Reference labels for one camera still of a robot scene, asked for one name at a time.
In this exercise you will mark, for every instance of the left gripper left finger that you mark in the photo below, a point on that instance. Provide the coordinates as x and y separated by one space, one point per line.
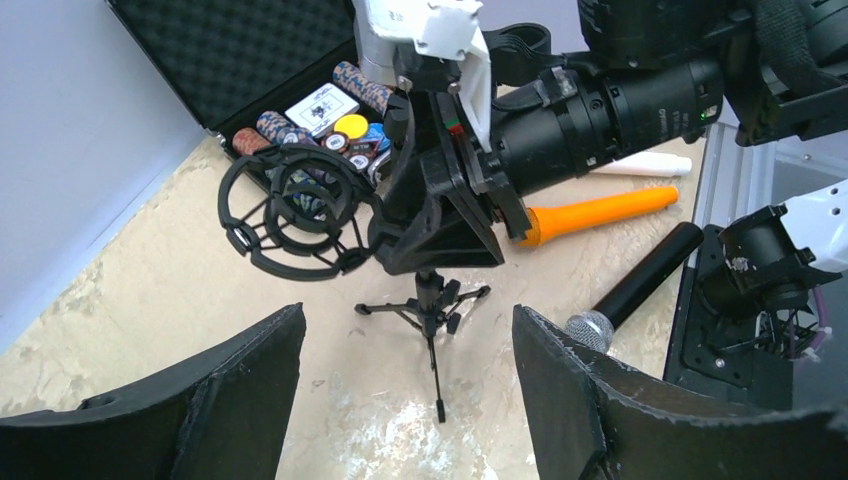
220 414

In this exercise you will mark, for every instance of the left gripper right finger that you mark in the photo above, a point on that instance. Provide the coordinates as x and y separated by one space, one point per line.
591 416

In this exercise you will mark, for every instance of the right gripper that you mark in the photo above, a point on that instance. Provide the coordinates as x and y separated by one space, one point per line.
445 193

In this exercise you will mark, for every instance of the black silver microphone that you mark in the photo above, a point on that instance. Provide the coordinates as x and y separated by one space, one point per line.
596 327

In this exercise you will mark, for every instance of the orange microphone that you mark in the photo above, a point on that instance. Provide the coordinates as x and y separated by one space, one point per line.
548 223

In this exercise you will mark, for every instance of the white microphone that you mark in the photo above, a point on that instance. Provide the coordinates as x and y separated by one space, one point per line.
649 164

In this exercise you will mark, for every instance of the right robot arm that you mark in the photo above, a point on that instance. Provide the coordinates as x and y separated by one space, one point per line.
654 71

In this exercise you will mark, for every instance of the yellow dealer chip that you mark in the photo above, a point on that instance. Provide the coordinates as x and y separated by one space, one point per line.
353 126

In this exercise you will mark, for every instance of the white playing card box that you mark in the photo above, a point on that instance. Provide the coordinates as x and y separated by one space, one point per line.
318 111

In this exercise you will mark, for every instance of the black poker chip case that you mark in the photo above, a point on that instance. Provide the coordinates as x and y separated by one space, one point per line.
229 61

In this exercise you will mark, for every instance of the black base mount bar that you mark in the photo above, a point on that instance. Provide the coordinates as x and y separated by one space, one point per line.
746 360

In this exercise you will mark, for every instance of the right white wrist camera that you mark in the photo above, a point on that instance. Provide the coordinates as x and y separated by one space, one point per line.
387 32

